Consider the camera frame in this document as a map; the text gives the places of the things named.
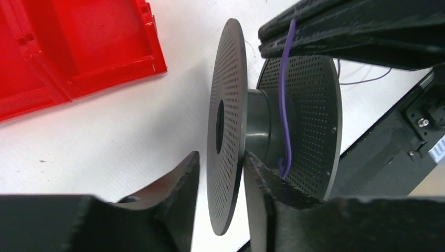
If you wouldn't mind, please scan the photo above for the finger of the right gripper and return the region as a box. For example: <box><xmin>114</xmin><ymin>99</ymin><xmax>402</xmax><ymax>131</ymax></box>
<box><xmin>259</xmin><ymin>14</ymin><xmax>445</xmax><ymax>71</ymax></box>
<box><xmin>258</xmin><ymin>1</ymin><xmax>444</xmax><ymax>40</ymax></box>

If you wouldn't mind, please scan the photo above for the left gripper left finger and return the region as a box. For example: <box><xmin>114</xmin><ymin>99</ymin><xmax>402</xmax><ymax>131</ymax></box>
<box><xmin>115</xmin><ymin>151</ymin><xmax>200</xmax><ymax>251</ymax></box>

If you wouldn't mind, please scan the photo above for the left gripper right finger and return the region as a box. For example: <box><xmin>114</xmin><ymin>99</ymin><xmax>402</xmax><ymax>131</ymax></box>
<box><xmin>243</xmin><ymin>151</ymin><xmax>323</xmax><ymax>251</ymax></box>

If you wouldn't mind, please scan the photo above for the thin blue wire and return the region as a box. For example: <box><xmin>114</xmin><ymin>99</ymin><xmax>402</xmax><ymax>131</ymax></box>
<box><xmin>278</xmin><ymin>17</ymin><xmax>394</xmax><ymax>180</ymax></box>

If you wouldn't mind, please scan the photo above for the black cable spool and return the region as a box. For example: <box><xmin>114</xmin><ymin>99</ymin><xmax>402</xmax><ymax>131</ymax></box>
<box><xmin>206</xmin><ymin>18</ymin><xmax>342</xmax><ymax>236</ymax></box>

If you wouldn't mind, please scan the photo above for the red two-compartment bin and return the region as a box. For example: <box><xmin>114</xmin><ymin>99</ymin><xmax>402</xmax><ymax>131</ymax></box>
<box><xmin>1</xmin><ymin>1</ymin><xmax>167</xmax><ymax>121</ymax></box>

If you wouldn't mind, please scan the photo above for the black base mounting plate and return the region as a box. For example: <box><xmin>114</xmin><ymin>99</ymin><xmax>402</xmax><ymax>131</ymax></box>
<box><xmin>236</xmin><ymin>68</ymin><xmax>445</xmax><ymax>252</ymax></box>

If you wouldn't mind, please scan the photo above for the white slotted cable duct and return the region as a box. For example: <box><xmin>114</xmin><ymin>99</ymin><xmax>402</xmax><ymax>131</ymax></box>
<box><xmin>428</xmin><ymin>136</ymin><xmax>445</xmax><ymax>164</ymax></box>

